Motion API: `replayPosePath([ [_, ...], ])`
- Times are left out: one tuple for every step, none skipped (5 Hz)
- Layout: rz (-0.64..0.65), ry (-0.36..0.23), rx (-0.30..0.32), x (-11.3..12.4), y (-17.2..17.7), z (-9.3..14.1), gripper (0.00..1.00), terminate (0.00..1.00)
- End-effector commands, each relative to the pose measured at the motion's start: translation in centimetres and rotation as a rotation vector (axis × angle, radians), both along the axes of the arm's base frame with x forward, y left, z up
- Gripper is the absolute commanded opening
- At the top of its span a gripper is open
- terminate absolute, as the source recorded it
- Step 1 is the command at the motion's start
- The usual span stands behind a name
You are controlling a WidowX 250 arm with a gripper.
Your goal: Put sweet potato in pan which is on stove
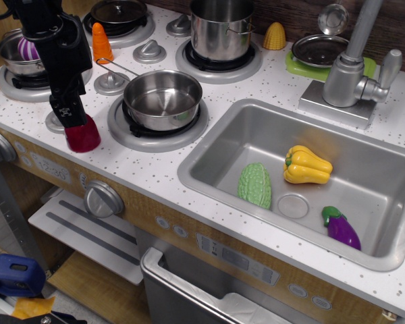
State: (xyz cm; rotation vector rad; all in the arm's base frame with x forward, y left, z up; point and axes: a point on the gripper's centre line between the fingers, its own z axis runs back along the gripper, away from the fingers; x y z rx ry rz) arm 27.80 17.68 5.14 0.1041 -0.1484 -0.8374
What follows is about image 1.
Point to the back left stove burner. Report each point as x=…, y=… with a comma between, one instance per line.
x=121, y=31

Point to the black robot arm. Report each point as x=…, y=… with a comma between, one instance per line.
x=25, y=12

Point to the orange toy carrot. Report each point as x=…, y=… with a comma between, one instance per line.
x=101, y=48

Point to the grey stove knob upper middle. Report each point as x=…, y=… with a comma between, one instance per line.
x=149, y=53

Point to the steel ladle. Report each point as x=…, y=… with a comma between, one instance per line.
x=333, y=19

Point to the steel saucepan with handle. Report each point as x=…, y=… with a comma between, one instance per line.
x=161, y=100

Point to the grey stove knob centre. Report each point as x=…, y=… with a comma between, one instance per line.
x=111, y=84

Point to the green toy bitter gourd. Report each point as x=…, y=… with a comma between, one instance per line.
x=254, y=185

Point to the blue clamp tool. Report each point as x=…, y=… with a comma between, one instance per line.
x=20, y=276

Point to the back right stove burner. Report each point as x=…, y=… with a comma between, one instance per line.
x=218, y=72

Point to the grey toy sink basin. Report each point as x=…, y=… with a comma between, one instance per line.
x=367, y=183

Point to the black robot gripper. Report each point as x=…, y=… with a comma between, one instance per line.
x=64, y=51

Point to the purple toy eggplant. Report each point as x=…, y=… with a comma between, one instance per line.
x=339, y=228

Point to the grey stove knob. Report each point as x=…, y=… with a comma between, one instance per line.
x=180, y=27
x=111, y=84
x=53, y=124
x=149, y=53

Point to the grey stove knob front left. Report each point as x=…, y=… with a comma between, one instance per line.
x=53, y=124

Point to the green plastic board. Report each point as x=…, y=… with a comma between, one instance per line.
x=294, y=66

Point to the front right stove burner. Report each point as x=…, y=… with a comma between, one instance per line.
x=119, y=129

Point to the yellow toy bell pepper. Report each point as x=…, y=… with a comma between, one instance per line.
x=302, y=166

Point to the steel pan lid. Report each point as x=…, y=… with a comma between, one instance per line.
x=319, y=50

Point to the red toy sweet potato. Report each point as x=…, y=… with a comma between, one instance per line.
x=84, y=138

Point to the white oven shelf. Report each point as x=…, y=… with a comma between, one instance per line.
x=110, y=242

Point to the purple white striped toy onion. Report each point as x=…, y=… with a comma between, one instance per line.
x=27, y=50

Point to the front left stove burner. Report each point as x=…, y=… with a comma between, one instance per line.
x=28, y=95

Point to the small steel pot left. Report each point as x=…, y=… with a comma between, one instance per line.
x=13, y=61

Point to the grey stove knob back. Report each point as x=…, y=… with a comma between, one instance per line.
x=180, y=27

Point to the grey oven dial large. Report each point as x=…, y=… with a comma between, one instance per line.
x=101, y=200

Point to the stove burner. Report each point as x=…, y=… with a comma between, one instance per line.
x=121, y=31
x=218, y=72
x=119, y=129
x=28, y=95

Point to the silver toy faucet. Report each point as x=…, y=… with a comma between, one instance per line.
x=348, y=96

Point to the grey dishwasher door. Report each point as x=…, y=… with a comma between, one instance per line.
x=172, y=299

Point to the black pot lid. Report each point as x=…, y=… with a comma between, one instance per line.
x=118, y=12

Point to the yellow toy corn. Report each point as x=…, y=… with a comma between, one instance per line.
x=275, y=37

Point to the tall steel stock pot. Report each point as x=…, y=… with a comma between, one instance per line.
x=221, y=29

